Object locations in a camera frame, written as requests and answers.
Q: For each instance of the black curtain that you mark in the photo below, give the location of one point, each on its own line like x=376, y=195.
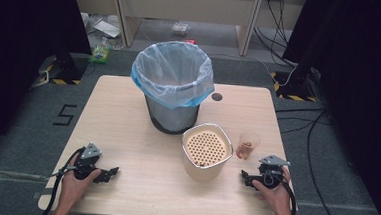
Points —
x=363, y=81
x=25, y=44

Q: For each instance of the person's right hand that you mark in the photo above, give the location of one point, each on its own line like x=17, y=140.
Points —
x=273, y=197

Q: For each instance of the clear plastic cup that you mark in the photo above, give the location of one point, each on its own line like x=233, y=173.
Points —
x=248, y=146

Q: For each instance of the clear plastic package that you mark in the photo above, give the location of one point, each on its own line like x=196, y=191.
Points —
x=180, y=27

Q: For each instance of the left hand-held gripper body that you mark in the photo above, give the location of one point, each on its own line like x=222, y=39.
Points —
x=88, y=154

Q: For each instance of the green snack packet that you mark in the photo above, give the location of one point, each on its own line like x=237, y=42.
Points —
x=99, y=54

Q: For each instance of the person's left hand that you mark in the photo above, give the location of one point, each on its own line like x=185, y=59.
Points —
x=75, y=189

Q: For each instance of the beige wooden desk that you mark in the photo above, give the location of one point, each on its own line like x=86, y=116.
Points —
x=188, y=3

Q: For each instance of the small red item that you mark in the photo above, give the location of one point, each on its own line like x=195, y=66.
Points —
x=190, y=41

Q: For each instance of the black stand base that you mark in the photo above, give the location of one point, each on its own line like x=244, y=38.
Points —
x=68, y=68
x=295, y=85

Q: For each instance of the cream bucket with perforated strainer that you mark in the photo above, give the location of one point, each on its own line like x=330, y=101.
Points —
x=205, y=155

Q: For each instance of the grey trash can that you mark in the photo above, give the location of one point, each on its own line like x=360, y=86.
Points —
x=173, y=118

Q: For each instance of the white plastic sheet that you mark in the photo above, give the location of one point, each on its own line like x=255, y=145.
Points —
x=107, y=28

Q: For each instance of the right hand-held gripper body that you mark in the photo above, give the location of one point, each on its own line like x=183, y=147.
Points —
x=269, y=172

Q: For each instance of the translucent blue trash bag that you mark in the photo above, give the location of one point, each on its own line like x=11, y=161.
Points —
x=172, y=73

